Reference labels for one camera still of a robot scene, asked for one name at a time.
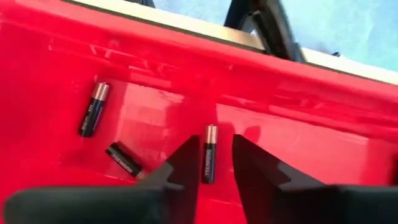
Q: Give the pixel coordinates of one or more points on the black desk leg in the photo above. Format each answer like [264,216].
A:
[270,28]

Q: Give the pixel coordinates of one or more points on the black copper battery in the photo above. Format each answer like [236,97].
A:
[124,160]
[93,112]
[210,155]

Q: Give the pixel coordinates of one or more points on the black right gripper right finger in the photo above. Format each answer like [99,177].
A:
[295,202]

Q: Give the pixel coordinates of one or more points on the red plastic bin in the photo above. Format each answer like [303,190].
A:
[280,140]

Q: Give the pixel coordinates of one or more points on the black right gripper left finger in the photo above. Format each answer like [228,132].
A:
[124,205]

